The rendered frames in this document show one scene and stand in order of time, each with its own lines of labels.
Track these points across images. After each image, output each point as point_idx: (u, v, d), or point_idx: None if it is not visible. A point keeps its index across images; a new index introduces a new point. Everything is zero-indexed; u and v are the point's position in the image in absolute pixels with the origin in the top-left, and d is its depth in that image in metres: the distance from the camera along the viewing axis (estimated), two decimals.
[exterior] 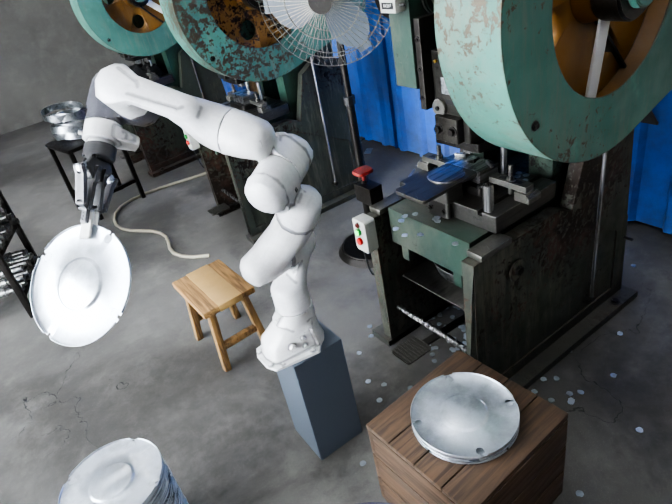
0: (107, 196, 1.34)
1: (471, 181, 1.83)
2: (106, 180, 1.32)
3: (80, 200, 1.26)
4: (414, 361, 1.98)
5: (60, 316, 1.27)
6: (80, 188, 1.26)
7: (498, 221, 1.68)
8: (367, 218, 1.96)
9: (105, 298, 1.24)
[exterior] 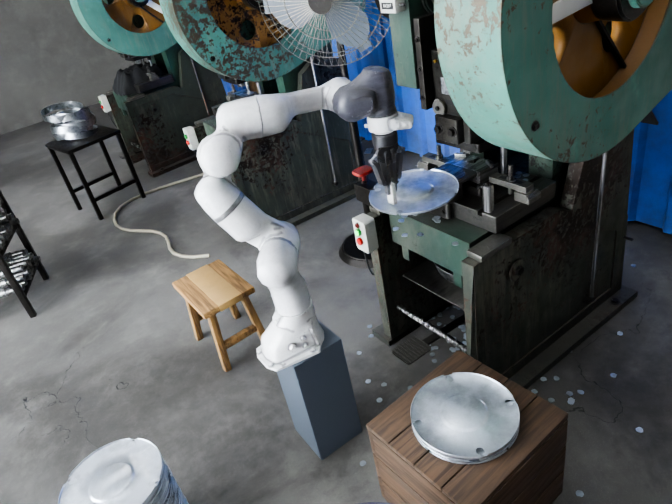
0: (398, 165, 1.64)
1: (471, 181, 1.83)
2: (394, 157, 1.61)
3: (381, 182, 1.64)
4: (414, 361, 1.98)
5: (422, 177, 1.80)
6: (378, 176, 1.62)
7: (498, 221, 1.68)
8: (367, 218, 1.96)
9: None
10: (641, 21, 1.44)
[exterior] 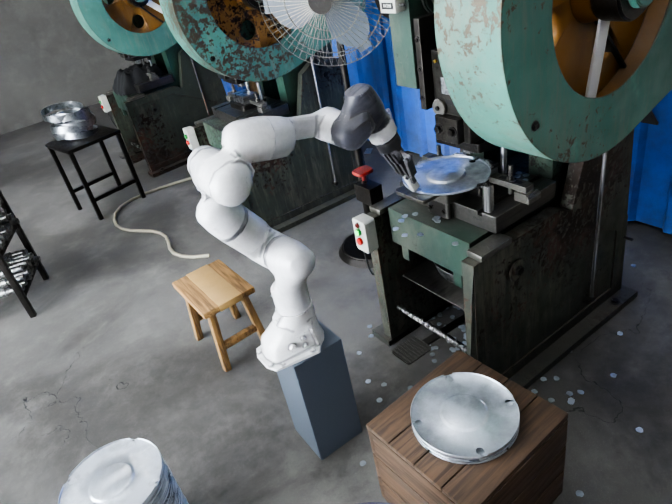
0: None
1: None
2: None
3: (413, 173, 1.66)
4: (414, 361, 1.98)
5: (464, 164, 1.84)
6: (413, 167, 1.63)
7: (498, 221, 1.68)
8: (367, 218, 1.96)
9: (426, 170, 1.85)
10: None
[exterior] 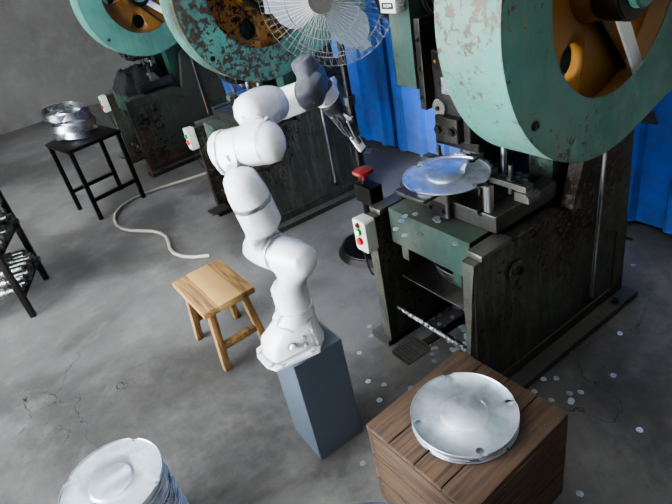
0: None
1: None
2: None
3: (357, 134, 1.90)
4: (414, 361, 1.98)
5: (426, 168, 1.86)
6: (355, 129, 1.87)
7: (498, 221, 1.68)
8: (367, 218, 1.96)
9: (430, 185, 1.75)
10: None
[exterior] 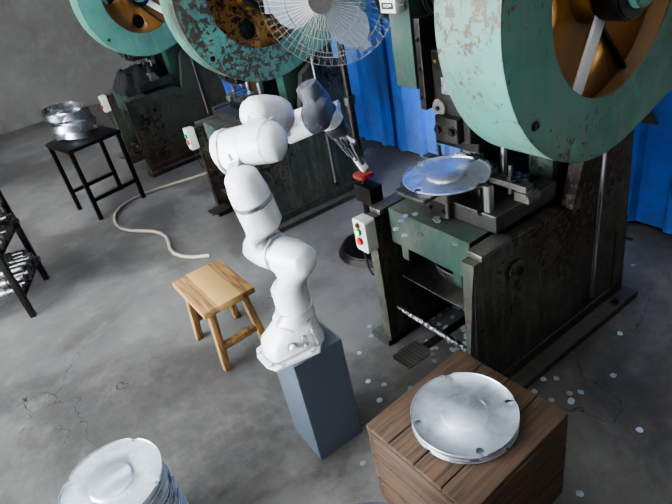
0: None
1: None
2: None
3: (360, 156, 1.94)
4: (414, 365, 1.99)
5: (426, 185, 1.76)
6: (359, 151, 1.91)
7: (498, 221, 1.68)
8: (367, 218, 1.96)
9: (467, 179, 1.74)
10: None
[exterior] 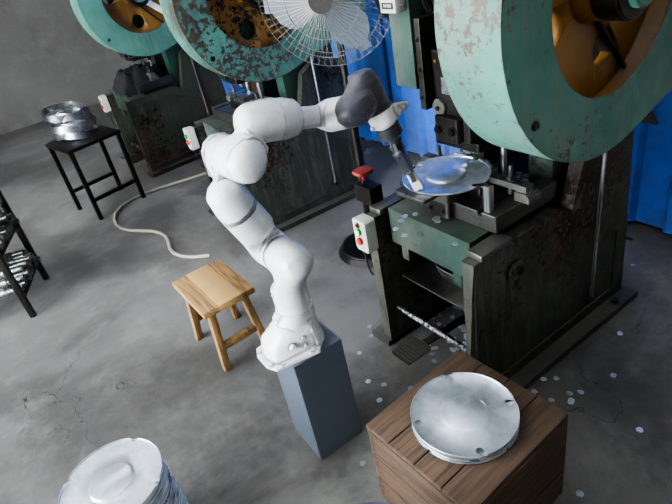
0: (406, 153, 1.71)
1: None
2: (403, 145, 1.68)
3: (408, 172, 1.67)
4: (414, 361, 1.98)
5: (466, 181, 1.73)
6: (405, 165, 1.65)
7: (498, 221, 1.68)
8: (367, 218, 1.96)
9: (460, 165, 1.84)
10: None
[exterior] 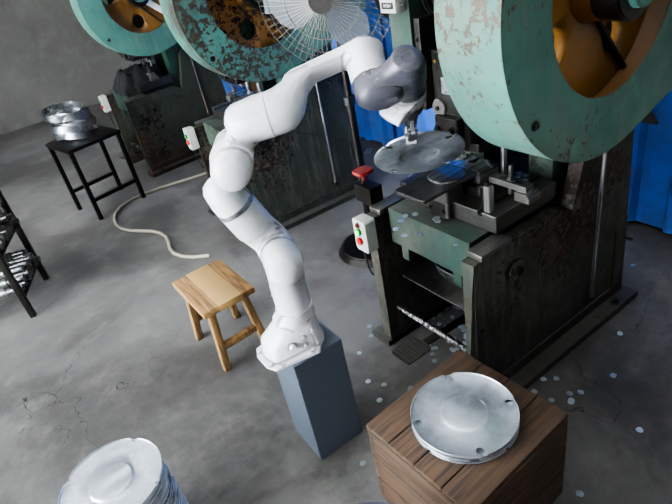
0: None
1: (471, 181, 1.83)
2: (404, 122, 1.47)
3: None
4: (414, 361, 1.98)
5: (439, 142, 1.65)
6: None
7: (498, 221, 1.68)
8: (367, 218, 1.96)
9: (435, 160, 1.78)
10: None
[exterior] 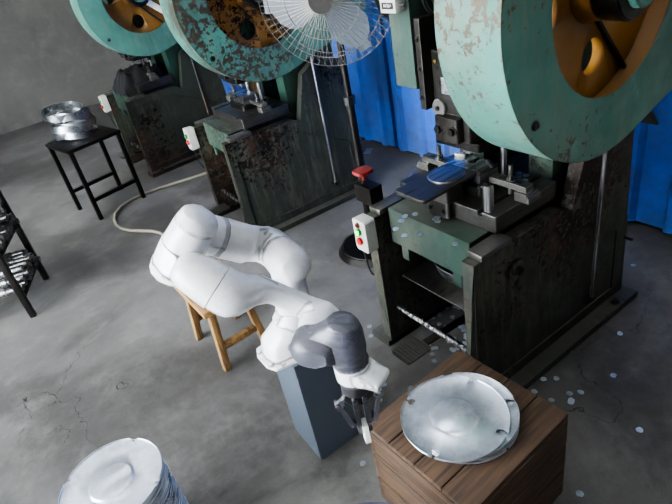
0: (374, 409, 1.38)
1: (471, 181, 1.83)
2: (367, 403, 1.35)
3: (350, 422, 1.40)
4: (414, 361, 1.98)
5: (441, 441, 1.40)
6: (345, 417, 1.38)
7: (498, 221, 1.68)
8: (367, 218, 1.96)
9: (485, 423, 1.42)
10: (615, 70, 1.45)
